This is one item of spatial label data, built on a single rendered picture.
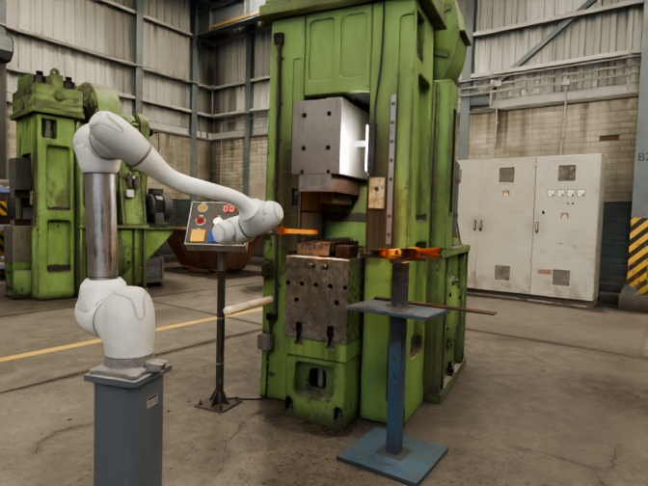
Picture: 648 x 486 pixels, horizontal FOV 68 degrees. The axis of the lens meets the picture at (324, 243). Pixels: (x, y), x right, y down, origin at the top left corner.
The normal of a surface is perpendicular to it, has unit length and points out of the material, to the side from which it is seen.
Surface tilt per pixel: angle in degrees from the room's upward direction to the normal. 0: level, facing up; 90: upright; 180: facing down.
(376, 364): 90
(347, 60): 90
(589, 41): 90
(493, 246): 90
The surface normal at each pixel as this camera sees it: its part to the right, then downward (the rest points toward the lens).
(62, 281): 0.73, 0.06
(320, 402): -0.44, 0.03
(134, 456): 0.48, 0.06
